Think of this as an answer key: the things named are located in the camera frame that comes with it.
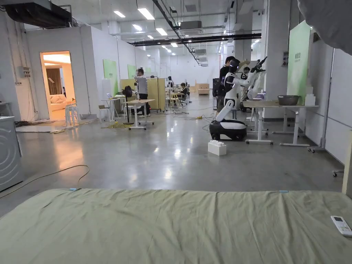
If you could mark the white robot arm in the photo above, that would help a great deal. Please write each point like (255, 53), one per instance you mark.
(254, 86)

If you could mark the wooden crate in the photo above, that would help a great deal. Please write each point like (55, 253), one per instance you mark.
(203, 87)

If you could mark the white and black humanoid robot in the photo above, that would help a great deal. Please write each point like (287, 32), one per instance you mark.
(230, 110)

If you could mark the white desk with laptop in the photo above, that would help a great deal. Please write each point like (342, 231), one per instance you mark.
(109, 106)

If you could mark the bed with pale green sheet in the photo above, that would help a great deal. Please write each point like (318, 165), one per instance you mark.
(165, 228)

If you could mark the stack of white stools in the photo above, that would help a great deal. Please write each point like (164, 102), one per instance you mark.
(72, 111)

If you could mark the cream sofa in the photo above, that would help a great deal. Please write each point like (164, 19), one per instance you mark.
(57, 101)

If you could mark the white washing machine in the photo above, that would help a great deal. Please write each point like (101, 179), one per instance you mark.
(8, 154)

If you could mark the grey cloth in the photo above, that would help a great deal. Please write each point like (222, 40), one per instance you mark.
(327, 22)

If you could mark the white remote control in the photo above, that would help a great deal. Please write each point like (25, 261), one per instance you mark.
(341, 225)

